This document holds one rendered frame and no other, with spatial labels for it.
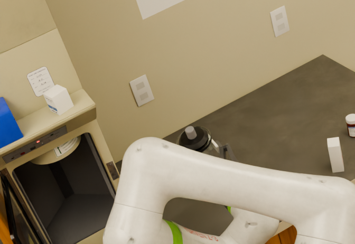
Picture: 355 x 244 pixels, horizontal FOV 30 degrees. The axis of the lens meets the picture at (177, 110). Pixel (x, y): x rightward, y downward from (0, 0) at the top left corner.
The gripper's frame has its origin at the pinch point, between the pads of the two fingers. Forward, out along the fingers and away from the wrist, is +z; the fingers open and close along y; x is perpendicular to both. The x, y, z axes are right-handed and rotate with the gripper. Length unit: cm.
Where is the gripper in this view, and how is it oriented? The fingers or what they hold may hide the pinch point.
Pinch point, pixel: (198, 150)
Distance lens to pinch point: 202.2
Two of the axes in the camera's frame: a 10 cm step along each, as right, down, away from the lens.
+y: -8.5, 5.1, -1.5
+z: -4.3, -4.9, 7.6
